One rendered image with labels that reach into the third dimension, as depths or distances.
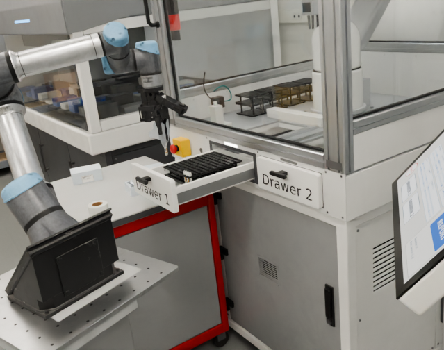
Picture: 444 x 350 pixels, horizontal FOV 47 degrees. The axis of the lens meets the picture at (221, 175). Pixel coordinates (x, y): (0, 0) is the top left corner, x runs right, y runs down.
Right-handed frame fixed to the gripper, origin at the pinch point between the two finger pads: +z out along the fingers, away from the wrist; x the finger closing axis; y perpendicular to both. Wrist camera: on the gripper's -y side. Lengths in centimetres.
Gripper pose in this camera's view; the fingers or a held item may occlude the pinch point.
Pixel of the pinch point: (166, 142)
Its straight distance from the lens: 186.0
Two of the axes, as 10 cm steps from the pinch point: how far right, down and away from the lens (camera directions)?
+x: -2.9, 3.3, -9.0
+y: -9.5, 0.0, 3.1
